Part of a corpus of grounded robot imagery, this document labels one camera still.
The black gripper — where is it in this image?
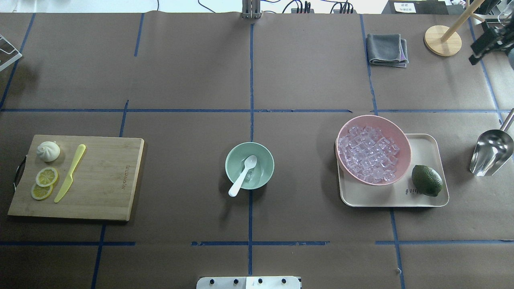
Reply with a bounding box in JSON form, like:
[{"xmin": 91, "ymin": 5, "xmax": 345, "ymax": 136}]
[{"xmin": 469, "ymin": 20, "xmax": 514, "ymax": 65}]

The white plastic spoon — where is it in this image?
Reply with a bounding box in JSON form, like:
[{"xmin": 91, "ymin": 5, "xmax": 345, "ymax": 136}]
[{"xmin": 228, "ymin": 155, "xmax": 257, "ymax": 197}]

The single clear ice cube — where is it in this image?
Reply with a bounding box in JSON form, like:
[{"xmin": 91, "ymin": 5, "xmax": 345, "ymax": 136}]
[{"xmin": 245, "ymin": 170, "xmax": 258, "ymax": 181}]

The stainless steel ice scoop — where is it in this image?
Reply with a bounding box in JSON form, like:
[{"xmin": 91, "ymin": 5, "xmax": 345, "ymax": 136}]
[{"xmin": 469, "ymin": 109, "xmax": 514, "ymax": 176}]

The pink bowl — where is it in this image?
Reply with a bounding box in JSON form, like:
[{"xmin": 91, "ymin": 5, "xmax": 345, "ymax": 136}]
[{"xmin": 335, "ymin": 115, "xmax": 412, "ymax": 185}]

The pile of clear ice cubes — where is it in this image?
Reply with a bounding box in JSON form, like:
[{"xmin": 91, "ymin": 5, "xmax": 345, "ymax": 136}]
[{"xmin": 336, "ymin": 126, "xmax": 400, "ymax": 183}]

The mint green bowl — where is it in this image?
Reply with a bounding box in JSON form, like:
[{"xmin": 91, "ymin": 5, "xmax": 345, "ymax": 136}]
[{"xmin": 224, "ymin": 142, "xmax": 275, "ymax": 190}]

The wooden mug tree stand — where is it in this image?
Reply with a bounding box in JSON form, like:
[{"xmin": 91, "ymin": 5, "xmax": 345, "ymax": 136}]
[{"xmin": 423, "ymin": 0, "xmax": 484, "ymax": 57}]

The folded grey cloth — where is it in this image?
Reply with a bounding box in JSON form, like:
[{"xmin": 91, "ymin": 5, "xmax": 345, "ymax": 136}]
[{"xmin": 366, "ymin": 34, "xmax": 409, "ymax": 68}]

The cream rectangular tray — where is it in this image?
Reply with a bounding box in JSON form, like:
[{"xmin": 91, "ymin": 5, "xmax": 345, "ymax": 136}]
[{"xmin": 338, "ymin": 134, "xmax": 449, "ymax": 207}]

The green avocado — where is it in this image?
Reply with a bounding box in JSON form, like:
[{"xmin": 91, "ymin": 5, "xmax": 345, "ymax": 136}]
[{"xmin": 411, "ymin": 165, "xmax": 443, "ymax": 197}]

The black power strip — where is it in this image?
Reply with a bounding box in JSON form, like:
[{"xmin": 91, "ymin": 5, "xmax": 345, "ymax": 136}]
[{"xmin": 282, "ymin": 0, "xmax": 357, "ymax": 14}]

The bamboo cutting board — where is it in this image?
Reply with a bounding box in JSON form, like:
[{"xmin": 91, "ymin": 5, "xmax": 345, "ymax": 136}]
[{"xmin": 8, "ymin": 134, "xmax": 145, "ymax": 221}]

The yellow plastic knife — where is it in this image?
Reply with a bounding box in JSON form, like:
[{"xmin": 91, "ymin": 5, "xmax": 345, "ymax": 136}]
[{"xmin": 54, "ymin": 143, "xmax": 87, "ymax": 203}]

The upper lemon slice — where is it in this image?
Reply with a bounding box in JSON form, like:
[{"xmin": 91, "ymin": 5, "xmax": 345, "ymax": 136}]
[{"xmin": 35, "ymin": 167, "xmax": 59, "ymax": 188}]

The lemon slice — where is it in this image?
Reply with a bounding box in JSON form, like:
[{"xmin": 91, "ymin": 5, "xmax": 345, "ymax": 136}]
[
  {"xmin": 35, "ymin": 167, "xmax": 59, "ymax": 188},
  {"xmin": 31, "ymin": 183, "xmax": 53, "ymax": 200}
]

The lower lemon slice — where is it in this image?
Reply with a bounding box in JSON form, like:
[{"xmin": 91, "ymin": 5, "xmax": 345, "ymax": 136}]
[{"xmin": 31, "ymin": 183, "xmax": 53, "ymax": 200}]

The aluminium frame post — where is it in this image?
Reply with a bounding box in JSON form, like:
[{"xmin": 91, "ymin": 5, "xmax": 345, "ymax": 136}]
[{"xmin": 241, "ymin": 0, "xmax": 262, "ymax": 19}]

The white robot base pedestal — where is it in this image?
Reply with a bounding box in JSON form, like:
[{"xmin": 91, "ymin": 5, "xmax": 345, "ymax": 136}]
[{"xmin": 196, "ymin": 276, "xmax": 302, "ymax": 289}]

